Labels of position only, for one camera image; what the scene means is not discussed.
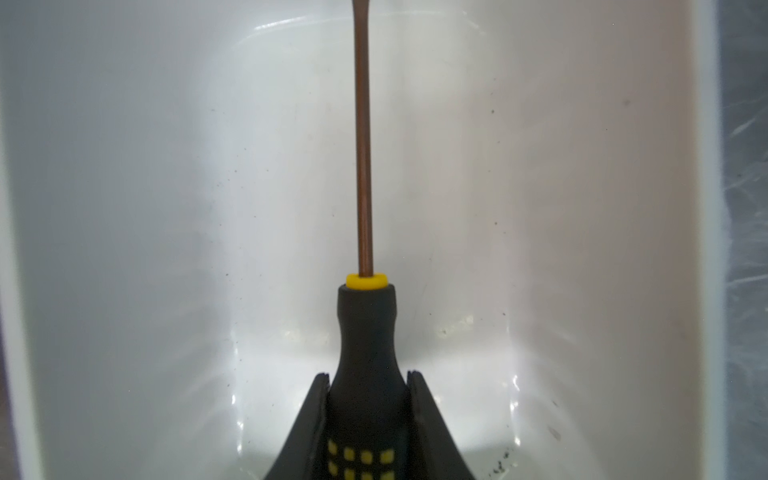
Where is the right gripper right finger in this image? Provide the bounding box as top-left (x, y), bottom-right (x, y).
top-left (406, 370), bottom-right (474, 480)

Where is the white plastic bin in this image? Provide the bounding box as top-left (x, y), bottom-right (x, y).
top-left (1, 1), bottom-right (727, 479)

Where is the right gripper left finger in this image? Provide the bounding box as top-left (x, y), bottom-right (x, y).
top-left (265, 373), bottom-right (330, 480)

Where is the black yellow screwdriver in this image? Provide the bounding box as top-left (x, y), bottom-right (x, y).
top-left (327, 1), bottom-right (410, 479)

